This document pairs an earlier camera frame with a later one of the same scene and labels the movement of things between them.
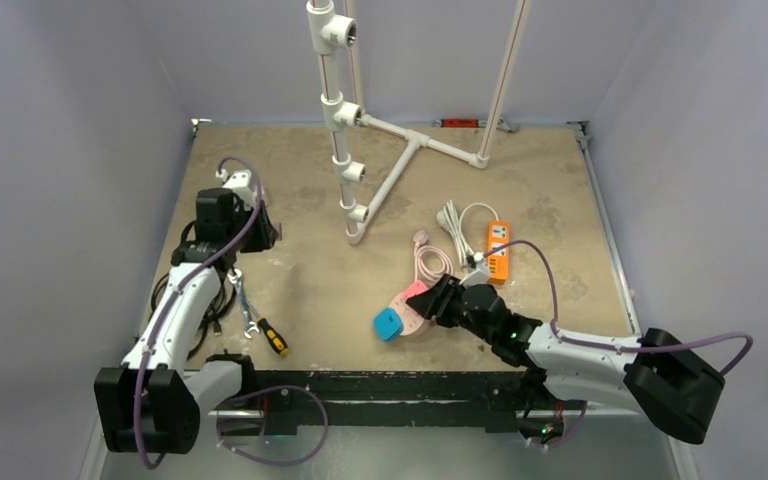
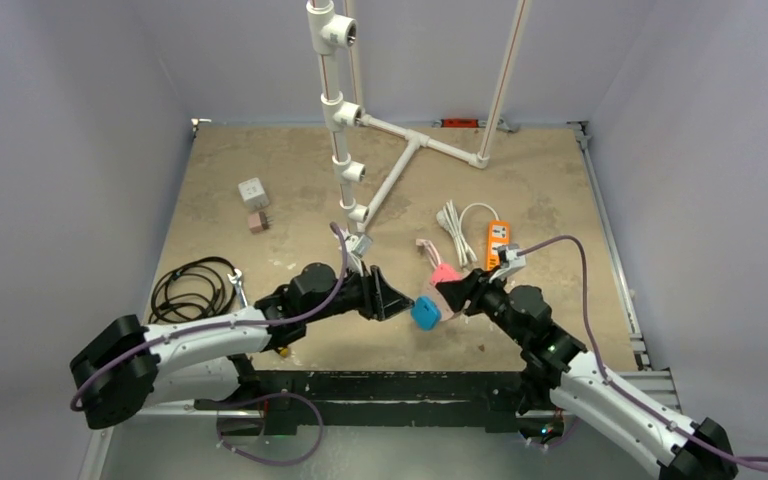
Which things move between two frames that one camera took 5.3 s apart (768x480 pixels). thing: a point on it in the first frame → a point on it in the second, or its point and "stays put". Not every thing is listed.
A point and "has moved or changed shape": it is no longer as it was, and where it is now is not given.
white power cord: [450, 220] stays put
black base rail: [503, 400] stays put
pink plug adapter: [415, 288] has moved or changed shape
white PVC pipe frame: [332, 34] stays put
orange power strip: [498, 233] stays put
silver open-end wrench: [251, 323] stays put
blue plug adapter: [387, 324] has moved or changed shape
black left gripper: [266, 234] → [378, 299]
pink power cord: [429, 262] has moved or changed shape
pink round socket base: [412, 319] has moved or changed shape
